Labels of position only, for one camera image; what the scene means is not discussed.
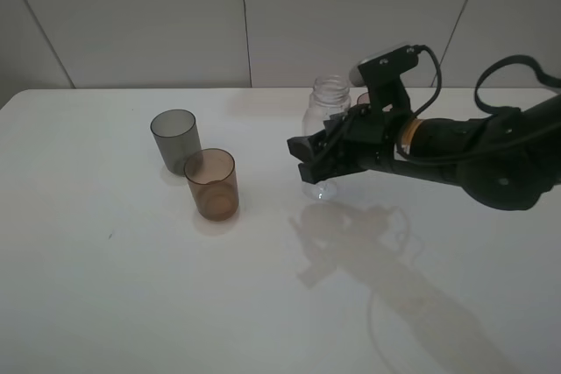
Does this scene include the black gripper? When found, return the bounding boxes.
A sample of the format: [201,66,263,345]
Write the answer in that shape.
[287,104,415,184]

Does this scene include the clear plastic water bottle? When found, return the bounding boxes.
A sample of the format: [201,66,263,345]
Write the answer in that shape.
[301,74,353,202]

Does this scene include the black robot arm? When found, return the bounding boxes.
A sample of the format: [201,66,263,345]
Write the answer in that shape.
[288,97,560,211]

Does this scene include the pink translucent plastic cup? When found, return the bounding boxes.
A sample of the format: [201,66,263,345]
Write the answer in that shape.
[356,93,370,105]

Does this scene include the brown translucent plastic cup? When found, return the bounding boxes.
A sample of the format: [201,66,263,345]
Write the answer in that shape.
[183,148,239,222]

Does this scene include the grey translucent plastic cup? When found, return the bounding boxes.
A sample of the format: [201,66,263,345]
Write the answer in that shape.
[150,109,202,176]

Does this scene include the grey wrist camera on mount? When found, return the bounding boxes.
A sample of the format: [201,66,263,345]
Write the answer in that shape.
[349,45,420,110]

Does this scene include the black camera cable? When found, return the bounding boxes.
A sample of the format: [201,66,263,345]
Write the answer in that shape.
[394,44,561,165]

